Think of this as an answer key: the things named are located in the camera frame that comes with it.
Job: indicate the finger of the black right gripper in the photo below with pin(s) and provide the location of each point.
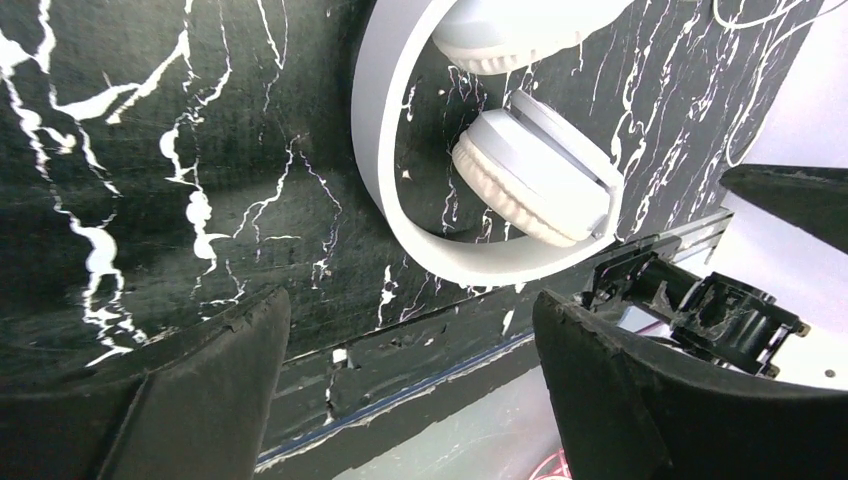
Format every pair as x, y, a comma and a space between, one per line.
813, 199

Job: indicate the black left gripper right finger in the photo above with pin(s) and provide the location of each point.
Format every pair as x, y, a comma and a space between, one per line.
627, 407

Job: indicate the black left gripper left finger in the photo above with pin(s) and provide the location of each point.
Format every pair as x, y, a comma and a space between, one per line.
191, 406

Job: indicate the white beige headphones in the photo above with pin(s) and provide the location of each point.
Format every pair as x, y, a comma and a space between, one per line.
526, 162

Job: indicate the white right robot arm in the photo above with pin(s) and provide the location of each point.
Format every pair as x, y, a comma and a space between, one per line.
727, 321

